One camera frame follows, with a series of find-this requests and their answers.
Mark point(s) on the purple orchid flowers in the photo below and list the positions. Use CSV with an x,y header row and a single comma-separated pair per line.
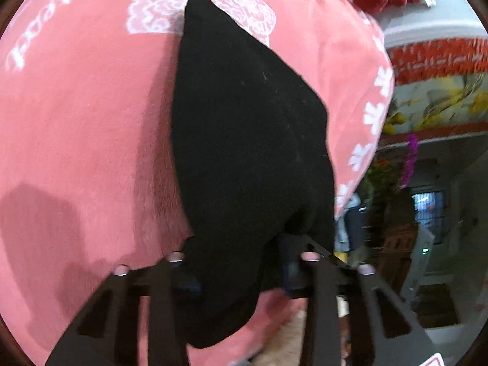
x,y
409,161

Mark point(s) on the pink fleece blanket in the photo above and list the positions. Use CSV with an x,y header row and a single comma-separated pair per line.
x,y
87,179

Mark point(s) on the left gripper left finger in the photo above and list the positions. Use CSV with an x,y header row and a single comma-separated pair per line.
x,y
105,330

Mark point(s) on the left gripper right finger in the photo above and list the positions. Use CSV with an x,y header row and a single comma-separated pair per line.
x,y
382,329

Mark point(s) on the black garment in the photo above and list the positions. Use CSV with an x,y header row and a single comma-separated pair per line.
x,y
249,144

